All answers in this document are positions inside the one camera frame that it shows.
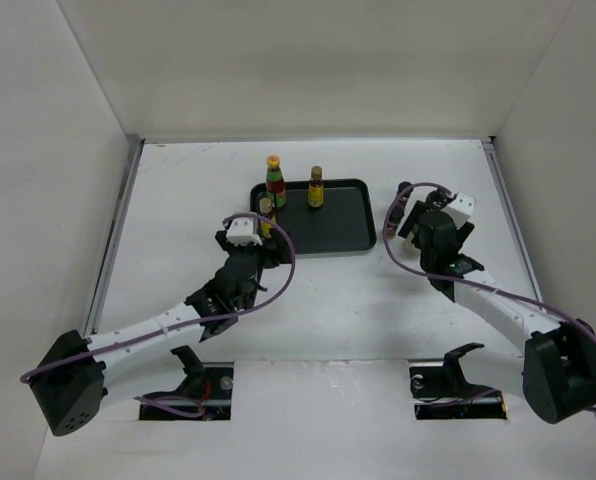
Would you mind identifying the black cap spice jar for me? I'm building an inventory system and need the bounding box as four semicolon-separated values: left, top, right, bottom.
396;181;411;208
386;208;404;239

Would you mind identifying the red chili sauce bottle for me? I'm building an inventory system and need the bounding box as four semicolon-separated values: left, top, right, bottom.
265;155;286;209

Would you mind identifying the small yellow label bottle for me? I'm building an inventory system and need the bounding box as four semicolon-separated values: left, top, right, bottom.
307;166;324;209

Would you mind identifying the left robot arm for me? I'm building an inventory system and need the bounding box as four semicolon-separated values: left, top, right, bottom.
22;231;295;437

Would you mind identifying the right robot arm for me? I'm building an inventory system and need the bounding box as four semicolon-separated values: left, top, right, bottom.
398;191;596;424

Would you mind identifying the black plastic tray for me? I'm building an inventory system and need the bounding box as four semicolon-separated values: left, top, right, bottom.
276;179;377;255

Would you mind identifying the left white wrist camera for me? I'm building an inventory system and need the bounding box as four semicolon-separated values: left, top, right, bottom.
223;216;263;247

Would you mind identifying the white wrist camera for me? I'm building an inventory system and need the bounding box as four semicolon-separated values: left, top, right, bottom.
442;192;476;229
223;216;263;247

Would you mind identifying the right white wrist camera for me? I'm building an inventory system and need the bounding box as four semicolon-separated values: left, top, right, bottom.
442;192;476;229

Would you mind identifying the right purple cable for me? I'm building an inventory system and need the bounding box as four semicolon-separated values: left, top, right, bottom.
382;181;596;412

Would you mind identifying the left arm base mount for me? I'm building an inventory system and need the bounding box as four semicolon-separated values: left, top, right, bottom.
138;346;235;422

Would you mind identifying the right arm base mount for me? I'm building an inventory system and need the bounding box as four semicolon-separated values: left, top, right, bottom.
409;342;507;421

